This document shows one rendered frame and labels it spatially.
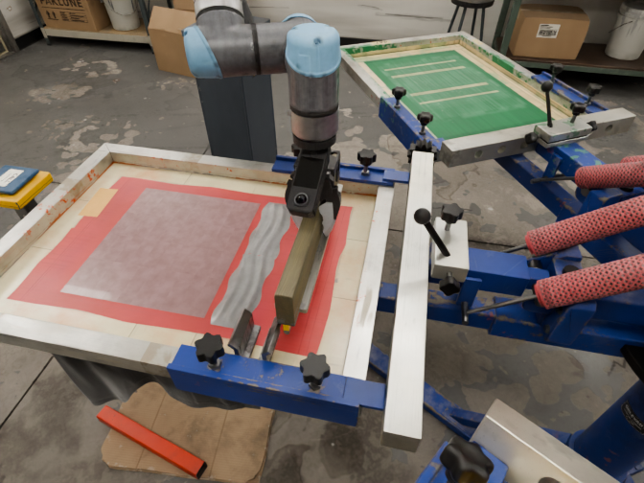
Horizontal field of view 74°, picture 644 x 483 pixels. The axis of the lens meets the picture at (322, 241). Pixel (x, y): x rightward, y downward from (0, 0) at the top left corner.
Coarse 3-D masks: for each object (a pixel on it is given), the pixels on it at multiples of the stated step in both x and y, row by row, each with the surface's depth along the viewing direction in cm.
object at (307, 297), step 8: (320, 240) 81; (320, 248) 80; (320, 256) 78; (312, 264) 77; (320, 264) 77; (312, 272) 75; (312, 280) 74; (312, 288) 73; (304, 296) 71; (304, 304) 70; (304, 312) 70
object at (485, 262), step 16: (480, 256) 78; (496, 256) 78; (512, 256) 78; (480, 272) 75; (496, 272) 75; (512, 272) 75; (528, 272) 75; (480, 288) 78; (496, 288) 77; (512, 288) 76
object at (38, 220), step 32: (96, 160) 109; (128, 160) 113; (160, 160) 111; (192, 160) 109; (224, 160) 109; (64, 192) 100; (352, 192) 105; (384, 192) 100; (32, 224) 92; (384, 224) 92; (0, 256) 85; (0, 320) 74; (32, 320) 74; (64, 352) 72; (96, 352) 70; (128, 352) 70; (160, 352) 70; (352, 352) 70
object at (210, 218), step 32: (128, 192) 106; (160, 192) 106; (192, 192) 106; (224, 192) 106; (96, 224) 97; (128, 224) 97; (160, 224) 97; (192, 224) 97; (224, 224) 97; (256, 224) 97
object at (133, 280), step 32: (64, 256) 90; (96, 256) 90; (128, 256) 90; (160, 256) 90; (192, 256) 90; (224, 256) 90; (32, 288) 84; (64, 288) 83; (96, 288) 83; (128, 288) 83; (160, 288) 83; (192, 288) 83; (224, 288) 84; (320, 288) 84; (128, 320) 78; (160, 320) 78; (192, 320) 78; (256, 320) 78; (320, 320) 78; (288, 352) 73
